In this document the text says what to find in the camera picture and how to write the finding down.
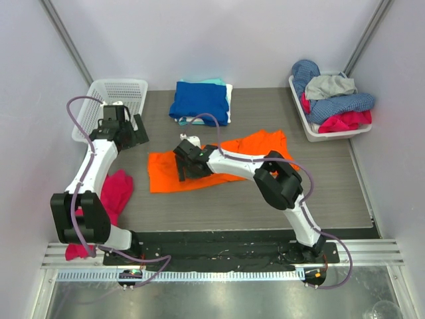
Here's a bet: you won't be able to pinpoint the folded white t-shirt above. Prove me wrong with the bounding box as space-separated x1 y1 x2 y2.
169 81 233 126

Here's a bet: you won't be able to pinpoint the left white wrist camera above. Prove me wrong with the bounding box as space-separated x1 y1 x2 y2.
101 101 124 107

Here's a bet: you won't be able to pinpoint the aluminium rail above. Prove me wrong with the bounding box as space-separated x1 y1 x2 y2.
41 239 404 269

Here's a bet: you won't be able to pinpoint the white plastic bin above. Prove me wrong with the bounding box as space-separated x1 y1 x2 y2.
288 75 372 142

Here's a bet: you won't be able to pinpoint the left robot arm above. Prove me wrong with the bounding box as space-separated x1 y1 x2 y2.
50 101 149 265

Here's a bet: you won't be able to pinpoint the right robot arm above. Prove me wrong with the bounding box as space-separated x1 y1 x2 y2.
173 138 326 263

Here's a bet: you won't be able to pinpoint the left corner metal post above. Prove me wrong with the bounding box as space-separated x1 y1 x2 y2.
39 0 93 86

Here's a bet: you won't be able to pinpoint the pink cloth on table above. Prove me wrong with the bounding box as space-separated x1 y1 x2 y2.
64 169 133 261

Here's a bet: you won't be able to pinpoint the grey t-shirt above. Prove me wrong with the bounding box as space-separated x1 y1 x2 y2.
304 75 358 100

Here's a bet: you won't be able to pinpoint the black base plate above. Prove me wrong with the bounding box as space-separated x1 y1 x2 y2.
102 229 340 274

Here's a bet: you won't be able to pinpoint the white perforated plastic basket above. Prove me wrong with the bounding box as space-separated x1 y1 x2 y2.
72 78 148 152

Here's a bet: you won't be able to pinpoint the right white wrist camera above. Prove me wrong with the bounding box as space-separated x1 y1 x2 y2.
179 134 201 148

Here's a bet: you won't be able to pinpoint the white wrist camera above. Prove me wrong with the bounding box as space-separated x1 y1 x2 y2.
179 134 201 148
101 101 124 107

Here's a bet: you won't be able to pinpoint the folded blue t-shirt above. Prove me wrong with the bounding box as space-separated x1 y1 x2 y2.
169 81 230 128

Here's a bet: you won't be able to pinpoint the orange t-shirt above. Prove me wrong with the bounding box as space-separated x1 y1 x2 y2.
147 130 293 193

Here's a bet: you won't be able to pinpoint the corner metal post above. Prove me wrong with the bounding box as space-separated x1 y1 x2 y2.
39 0 93 86
343 0 394 76

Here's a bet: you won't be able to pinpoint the white slotted cable duct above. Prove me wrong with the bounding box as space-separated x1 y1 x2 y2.
56 268 305 282

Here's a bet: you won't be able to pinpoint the right corner metal post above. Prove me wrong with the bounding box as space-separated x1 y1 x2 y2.
343 0 394 76

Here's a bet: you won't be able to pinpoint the folded teal t-shirt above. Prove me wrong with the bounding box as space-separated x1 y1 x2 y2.
177 78 224 126

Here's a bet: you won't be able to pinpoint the pink t-shirt in bin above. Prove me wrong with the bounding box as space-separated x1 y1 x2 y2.
301 96 372 134

